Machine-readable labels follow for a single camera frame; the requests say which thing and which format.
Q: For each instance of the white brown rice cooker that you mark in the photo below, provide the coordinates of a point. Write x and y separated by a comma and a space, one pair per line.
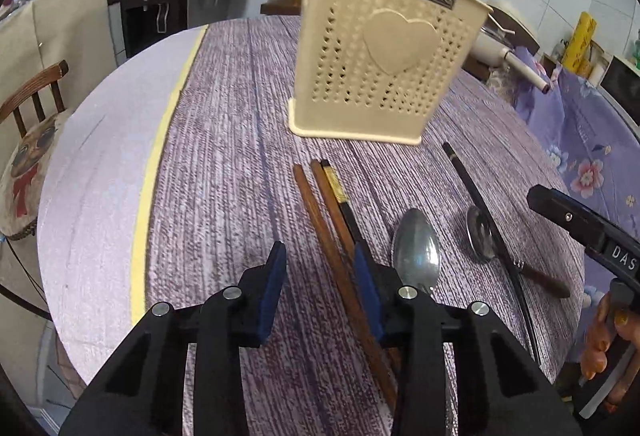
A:
515, 18

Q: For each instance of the cream pan with lid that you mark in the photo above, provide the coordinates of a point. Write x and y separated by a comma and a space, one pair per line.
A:
492, 51

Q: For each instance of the brown wooden chopstick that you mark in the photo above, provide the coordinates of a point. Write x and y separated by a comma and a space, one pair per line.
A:
320, 216
330, 201

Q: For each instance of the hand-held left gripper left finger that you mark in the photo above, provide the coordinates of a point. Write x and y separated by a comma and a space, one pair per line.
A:
272, 288

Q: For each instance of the yellow wrapped roll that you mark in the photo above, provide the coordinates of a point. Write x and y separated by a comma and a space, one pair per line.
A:
580, 41

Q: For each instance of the person's right hand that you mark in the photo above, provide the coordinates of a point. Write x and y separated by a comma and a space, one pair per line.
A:
597, 336

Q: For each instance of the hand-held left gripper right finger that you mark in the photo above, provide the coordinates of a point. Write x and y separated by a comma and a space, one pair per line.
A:
367, 296

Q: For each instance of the white microwave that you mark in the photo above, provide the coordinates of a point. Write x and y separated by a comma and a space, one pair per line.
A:
622, 83

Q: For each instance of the cat print seat cushion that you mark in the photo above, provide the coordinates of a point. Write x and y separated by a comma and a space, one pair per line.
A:
30, 166

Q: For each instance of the cream plastic utensil holder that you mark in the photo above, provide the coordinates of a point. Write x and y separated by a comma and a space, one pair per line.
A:
350, 66

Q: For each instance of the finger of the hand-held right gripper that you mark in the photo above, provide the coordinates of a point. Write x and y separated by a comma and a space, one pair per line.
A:
565, 211

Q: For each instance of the black chopstick gold band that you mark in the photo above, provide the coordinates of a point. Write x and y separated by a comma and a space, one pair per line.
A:
467, 186
340, 193

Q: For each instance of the beige fabric sheet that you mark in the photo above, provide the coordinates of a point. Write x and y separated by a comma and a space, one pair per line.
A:
65, 26

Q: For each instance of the purple striped tablecloth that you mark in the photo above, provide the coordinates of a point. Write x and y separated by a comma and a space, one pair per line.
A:
225, 141

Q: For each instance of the beige patterned cloth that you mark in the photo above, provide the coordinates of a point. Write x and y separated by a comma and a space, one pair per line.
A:
500, 81

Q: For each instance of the steel spoon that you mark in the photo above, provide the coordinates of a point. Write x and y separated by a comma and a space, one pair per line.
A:
479, 231
415, 246

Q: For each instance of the purple floral cloth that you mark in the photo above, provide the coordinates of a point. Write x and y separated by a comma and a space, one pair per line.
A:
585, 141

